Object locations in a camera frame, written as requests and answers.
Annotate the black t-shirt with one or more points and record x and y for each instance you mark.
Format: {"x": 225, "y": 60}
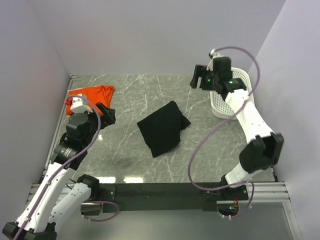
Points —
{"x": 161, "y": 129}

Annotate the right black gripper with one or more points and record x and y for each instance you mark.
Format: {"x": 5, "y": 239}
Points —
{"x": 197, "y": 76}

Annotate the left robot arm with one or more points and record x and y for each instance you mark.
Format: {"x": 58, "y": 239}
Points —
{"x": 45, "y": 214}

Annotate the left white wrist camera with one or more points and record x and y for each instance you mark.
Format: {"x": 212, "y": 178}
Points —
{"x": 75, "y": 105}

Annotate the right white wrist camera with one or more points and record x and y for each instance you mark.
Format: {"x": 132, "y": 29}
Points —
{"x": 212, "y": 55}

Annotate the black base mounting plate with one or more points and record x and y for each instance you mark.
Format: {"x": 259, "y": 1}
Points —
{"x": 165, "y": 196}

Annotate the aluminium frame rail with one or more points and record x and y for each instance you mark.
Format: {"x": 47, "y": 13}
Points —
{"x": 264, "y": 192}

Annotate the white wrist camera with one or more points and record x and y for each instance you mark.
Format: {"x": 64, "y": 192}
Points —
{"x": 75, "y": 105}
{"x": 212, "y": 55}

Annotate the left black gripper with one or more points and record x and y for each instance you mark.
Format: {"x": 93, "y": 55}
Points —
{"x": 107, "y": 114}

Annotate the folded orange t-shirt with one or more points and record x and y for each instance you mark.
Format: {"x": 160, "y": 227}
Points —
{"x": 96, "y": 94}

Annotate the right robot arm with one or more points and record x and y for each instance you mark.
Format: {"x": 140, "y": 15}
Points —
{"x": 263, "y": 147}

